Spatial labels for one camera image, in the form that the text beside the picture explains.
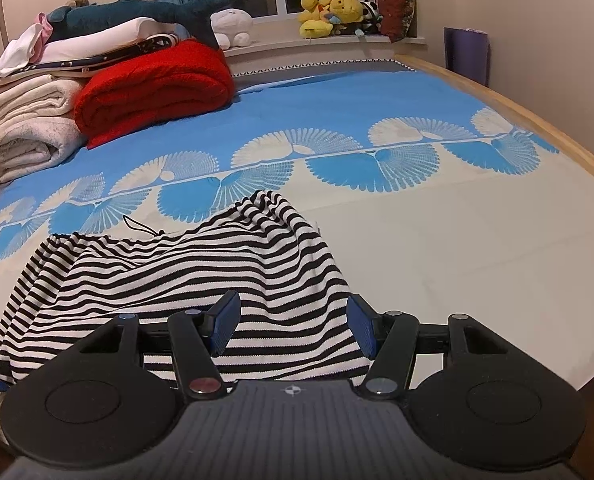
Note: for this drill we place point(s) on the white window sill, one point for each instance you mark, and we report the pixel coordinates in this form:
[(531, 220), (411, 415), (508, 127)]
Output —
[(327, 42)]

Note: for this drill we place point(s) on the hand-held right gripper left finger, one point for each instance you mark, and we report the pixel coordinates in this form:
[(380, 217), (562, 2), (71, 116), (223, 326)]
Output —
[(226, 327)]

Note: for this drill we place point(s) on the pink white cloth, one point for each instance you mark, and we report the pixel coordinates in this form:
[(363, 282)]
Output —
[(19, 55)]

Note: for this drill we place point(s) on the black white striped plush toy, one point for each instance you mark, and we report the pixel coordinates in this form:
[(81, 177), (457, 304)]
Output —
[(372, 17)]

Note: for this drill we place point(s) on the dark red cushion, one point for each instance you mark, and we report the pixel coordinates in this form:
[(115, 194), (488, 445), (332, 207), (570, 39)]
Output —
[(397, 7)]

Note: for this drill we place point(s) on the red fleece blanket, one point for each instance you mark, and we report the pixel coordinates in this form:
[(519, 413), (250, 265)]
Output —
[(157, 85)]

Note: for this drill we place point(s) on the purple box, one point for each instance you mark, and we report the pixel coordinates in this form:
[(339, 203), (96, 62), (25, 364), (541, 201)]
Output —
[(467, 52)]

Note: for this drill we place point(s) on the yellow duck plush toy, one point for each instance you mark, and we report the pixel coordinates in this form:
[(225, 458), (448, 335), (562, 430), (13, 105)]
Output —
[(314, 17)]

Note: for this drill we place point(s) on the white folded blanket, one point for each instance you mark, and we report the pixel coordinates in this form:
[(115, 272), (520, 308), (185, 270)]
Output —
[(97, 40)]

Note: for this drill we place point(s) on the white folded quilt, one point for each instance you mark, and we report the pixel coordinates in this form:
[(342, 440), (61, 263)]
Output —
[(27, 125)]

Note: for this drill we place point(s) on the black white striped hoodie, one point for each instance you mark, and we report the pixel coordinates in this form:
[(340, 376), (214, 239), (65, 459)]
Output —
[(202, 270)]

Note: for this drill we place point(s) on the yellow bear plush toy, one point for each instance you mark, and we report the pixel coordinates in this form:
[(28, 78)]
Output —
[(346, 12)]

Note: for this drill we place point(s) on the blue cream printed bed sheet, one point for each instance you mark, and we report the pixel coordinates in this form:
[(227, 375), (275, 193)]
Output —
[(377, 160)]

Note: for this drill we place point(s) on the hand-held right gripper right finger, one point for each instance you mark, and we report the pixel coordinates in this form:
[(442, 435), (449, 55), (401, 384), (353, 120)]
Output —
[(362, 330)]

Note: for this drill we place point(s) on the blue shark plush toy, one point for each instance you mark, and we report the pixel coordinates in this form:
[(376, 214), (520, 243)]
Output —
[(142, 15)]

